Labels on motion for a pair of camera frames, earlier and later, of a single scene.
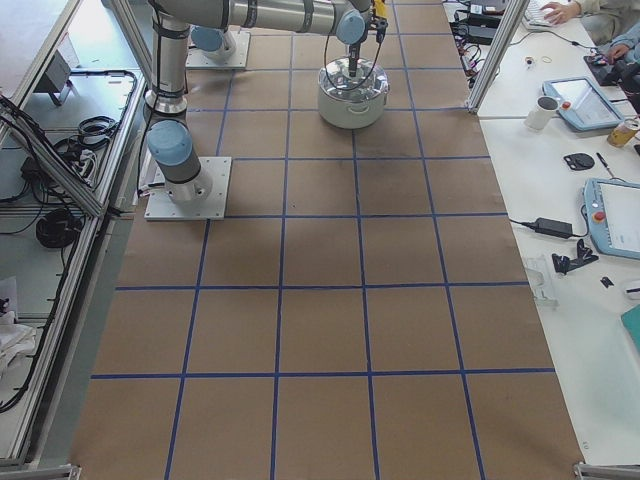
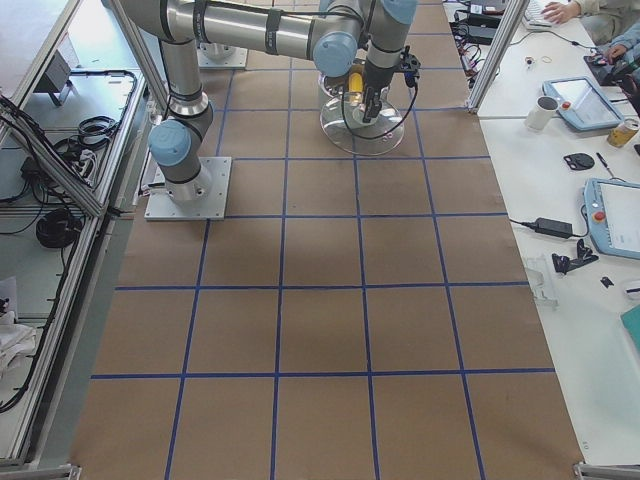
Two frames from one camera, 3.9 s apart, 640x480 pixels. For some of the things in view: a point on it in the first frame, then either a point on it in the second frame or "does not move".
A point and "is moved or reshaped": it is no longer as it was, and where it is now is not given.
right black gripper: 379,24 -> 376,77
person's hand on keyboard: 559,12 does not move
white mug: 540,115 does not move
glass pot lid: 370,82 is moved or reshaped
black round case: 579,161 does not move
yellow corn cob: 381,8 is moved or reshaped
